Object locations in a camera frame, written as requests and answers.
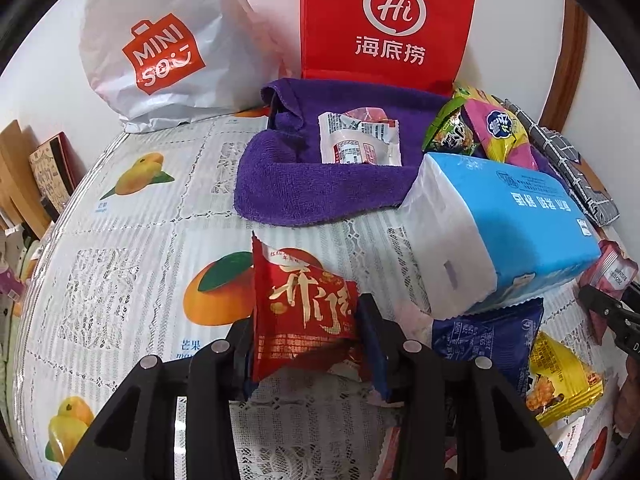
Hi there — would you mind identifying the white red snack packet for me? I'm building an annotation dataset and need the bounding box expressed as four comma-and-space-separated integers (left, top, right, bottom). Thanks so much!
319, 107, 403, 167

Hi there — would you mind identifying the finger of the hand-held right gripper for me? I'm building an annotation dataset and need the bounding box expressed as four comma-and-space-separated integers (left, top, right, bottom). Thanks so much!
579, 284, 640, 333

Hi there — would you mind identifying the person's right hand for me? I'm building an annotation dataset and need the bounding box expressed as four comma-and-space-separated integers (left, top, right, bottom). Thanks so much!
614, 360, 640, 441

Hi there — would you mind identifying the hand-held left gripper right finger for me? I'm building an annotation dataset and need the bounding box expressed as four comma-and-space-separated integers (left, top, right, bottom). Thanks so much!
356, 292, 571, 480

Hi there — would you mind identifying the grey plaid folded cloth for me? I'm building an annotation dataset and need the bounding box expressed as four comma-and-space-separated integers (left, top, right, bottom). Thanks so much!
502, 99, 621, 226

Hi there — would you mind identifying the wooden headboard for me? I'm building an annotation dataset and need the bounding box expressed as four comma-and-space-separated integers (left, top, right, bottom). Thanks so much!
0, 120, 53, 238

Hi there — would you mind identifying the purple towel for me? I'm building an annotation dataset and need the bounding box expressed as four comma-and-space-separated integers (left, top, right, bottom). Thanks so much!
234, 77, 451, 227

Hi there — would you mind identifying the yellow chips bag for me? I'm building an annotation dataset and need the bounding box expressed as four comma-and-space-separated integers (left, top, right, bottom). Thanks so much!
452, 84, 506, 107

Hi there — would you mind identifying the green snack packet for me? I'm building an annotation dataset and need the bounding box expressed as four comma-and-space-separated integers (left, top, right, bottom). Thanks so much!
422, 97, 481, 156

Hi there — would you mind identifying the blue snack packet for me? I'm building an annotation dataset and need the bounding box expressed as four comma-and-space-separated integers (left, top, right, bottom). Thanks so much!
430, 297, 546, 401

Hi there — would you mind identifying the red gold snack packet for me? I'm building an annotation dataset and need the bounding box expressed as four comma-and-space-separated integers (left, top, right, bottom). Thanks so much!
250, 232, 373, 383

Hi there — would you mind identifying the blue tissue pack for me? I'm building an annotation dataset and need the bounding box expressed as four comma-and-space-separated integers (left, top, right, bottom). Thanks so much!
400, 152, 601, 320

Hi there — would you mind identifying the red paper bag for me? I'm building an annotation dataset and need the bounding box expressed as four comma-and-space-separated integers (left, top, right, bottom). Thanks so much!
300, 0, 480, 96

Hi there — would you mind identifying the white plastic shopping bag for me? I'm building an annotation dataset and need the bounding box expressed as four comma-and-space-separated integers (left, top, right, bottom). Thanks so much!
80, 0, 281, 133

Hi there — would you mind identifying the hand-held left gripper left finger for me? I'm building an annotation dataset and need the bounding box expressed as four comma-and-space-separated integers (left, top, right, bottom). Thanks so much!
59, 317, 258, 480

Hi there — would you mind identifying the framed picture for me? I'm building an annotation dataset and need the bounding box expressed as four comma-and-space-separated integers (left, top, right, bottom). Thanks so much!
27, 132, 83, 211

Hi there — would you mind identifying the pink yellow snack packet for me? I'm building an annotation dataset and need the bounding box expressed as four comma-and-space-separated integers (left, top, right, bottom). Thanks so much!
460, 97, 541, 171

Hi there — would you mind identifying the brown door frame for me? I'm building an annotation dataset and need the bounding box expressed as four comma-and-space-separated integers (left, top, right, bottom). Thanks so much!
540, 0, 590, 131

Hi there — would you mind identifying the yellow cracker snack packet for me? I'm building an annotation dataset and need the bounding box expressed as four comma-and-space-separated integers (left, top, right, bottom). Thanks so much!
525, 332, 606, 428

